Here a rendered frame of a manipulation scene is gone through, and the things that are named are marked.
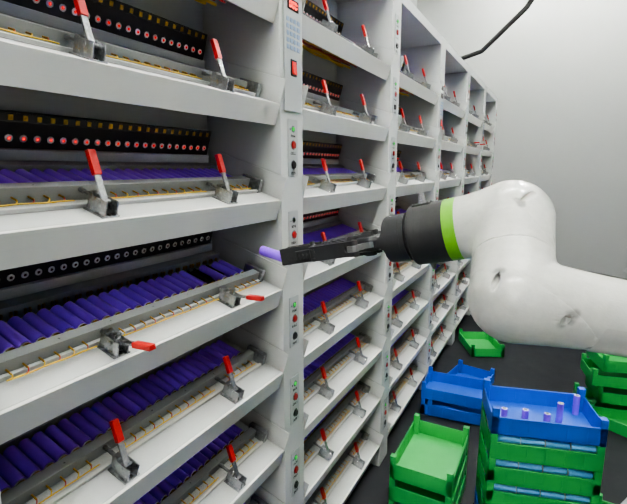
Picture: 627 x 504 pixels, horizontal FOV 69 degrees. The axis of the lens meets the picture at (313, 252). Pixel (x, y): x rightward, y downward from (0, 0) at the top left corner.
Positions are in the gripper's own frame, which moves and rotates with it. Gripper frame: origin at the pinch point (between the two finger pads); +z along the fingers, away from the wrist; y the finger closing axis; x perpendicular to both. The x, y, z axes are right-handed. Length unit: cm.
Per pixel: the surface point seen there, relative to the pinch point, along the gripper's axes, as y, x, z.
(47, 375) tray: 37.5, 7.1, 17.8
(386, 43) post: -85, -58, 4
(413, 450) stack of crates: -77, 83, 19
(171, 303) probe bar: 14.1, 3.8, 19.2
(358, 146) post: -85, -27, 20
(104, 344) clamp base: 28.8, 6.0, 18.0
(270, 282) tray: -14.5, 6.6, 18.8
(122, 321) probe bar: 24.3, 3.9, 19.2
